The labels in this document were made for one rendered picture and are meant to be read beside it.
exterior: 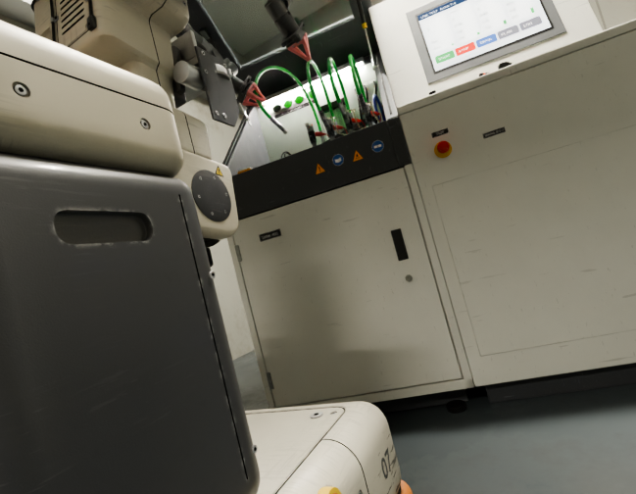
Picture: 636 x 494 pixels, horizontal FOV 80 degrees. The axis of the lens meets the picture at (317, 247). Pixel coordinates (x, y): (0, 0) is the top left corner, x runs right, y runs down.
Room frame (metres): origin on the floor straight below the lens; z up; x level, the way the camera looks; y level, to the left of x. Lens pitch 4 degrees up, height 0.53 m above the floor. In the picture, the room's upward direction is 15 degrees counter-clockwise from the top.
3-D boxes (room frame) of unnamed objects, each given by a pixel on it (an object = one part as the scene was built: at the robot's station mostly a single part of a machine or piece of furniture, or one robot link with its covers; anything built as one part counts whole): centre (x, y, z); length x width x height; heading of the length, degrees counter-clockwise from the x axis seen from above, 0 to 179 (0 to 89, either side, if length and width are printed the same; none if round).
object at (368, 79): (1.73, -0.40, 1.20); 0.13 x 0.03 x 0.31; 74
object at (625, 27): (1.20, -0.72, 0.96); 0.70 x 0.22 x 0.03; 74
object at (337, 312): (1.30, -0.02, 0.44); 0.65 x 0.02 x 0.68; 74
